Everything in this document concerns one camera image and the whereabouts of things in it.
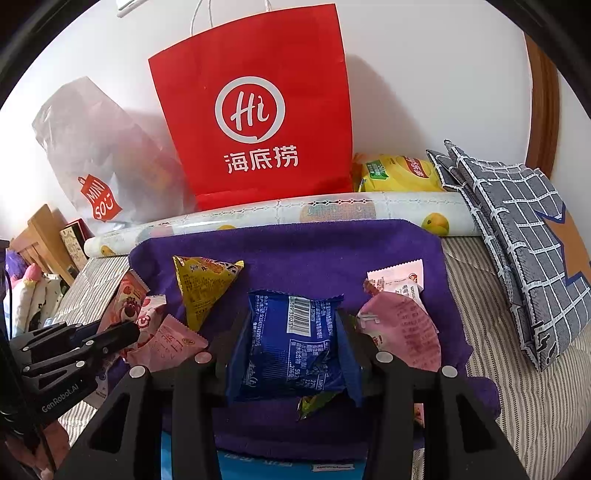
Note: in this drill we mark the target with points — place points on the person's left hand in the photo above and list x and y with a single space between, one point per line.
27 461

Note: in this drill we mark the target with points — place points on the large round pink snack packet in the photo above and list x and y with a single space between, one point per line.
406 327

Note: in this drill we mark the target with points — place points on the light blue box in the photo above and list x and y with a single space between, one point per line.
277 468

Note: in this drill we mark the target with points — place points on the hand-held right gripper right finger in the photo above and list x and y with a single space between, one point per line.
349 360

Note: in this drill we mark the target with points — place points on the brown wooden door frame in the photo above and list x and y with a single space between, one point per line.
545 115

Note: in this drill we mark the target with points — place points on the pale pink rectangular snack packet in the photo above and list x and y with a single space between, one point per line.
397 277

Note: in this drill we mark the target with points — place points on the blue snack packet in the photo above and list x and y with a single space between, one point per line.
286 341

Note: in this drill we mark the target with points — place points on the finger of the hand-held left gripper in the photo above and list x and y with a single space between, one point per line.
121 334
92 330

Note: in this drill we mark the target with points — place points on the small olive green snack packet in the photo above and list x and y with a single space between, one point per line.
316 405

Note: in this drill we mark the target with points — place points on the wooden bedside furniture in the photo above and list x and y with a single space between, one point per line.
41 230

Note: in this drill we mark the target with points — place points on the large yellow snack bag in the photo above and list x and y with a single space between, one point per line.
392 177

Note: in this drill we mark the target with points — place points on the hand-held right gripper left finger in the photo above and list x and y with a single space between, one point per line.
221 360

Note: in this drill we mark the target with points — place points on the striped quilted bed sheet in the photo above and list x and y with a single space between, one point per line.
531 406

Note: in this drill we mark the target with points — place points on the patterned box red edge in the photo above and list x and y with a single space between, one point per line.
76 244

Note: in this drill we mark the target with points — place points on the purple towel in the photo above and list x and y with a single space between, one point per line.
300 258

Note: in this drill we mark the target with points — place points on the pink strawberry snack packet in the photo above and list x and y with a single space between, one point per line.
124 300

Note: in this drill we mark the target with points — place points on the white pink snack packet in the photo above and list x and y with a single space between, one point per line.
153 311

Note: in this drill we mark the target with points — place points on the rolled printed table mat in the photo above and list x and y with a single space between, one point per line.
277 207

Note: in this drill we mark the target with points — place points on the white printed cloth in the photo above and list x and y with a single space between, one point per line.
39 300

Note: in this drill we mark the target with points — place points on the red paper bag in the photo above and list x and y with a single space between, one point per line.
254 60

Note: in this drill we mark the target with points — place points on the yellow triangular snack packet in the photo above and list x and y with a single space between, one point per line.
203 290

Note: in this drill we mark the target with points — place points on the translucent plastic bag red label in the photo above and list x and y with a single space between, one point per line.
106 147

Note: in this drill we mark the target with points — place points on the grey checked cloth bag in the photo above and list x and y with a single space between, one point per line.
521 221

